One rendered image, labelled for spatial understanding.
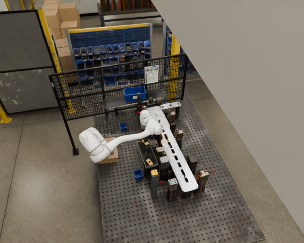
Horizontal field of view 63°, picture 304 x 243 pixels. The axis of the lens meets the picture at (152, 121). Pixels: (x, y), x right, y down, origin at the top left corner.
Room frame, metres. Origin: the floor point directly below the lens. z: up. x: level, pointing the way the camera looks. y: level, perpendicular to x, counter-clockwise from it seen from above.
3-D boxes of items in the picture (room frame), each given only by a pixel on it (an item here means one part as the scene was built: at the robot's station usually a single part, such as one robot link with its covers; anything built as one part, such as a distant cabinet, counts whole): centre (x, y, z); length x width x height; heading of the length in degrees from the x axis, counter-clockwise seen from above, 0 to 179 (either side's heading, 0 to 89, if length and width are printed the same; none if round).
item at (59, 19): (6.38, 2.34, 0.52); 1.20 x 0.80 x 1.05; 10
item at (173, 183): (1.39, -0.22, 0.88); 0.11 x 0.10 x 0.36; 108
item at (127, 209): (2.02, -0.09, 0.68); 2.56 x 1.61 x 0.04; 13
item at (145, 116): (1.78, 0.06, 1.60); 0.13 x 0.11 x 0.16; 41
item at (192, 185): (1.99, -0.21, 1.00); 1.38 x 0.22 x 0.02; 18
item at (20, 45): (3.49, 2.17, 1.00); 1.34 x 0.14 x 2.00; 103
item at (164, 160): (1.64, -0.14, 0.90); 0.13 x 0.10 x 0.41; 108
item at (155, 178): (1.43, -0.03, 0.92); 0.08 x 0.08 x 0.44; 18
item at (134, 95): (2.81, 0.25, 1.09); 0.30 x 0.17 x 0.13; 102
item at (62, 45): (4.99, 2.12, 0.52); 1.21 x 0.81 x 1.05; 17
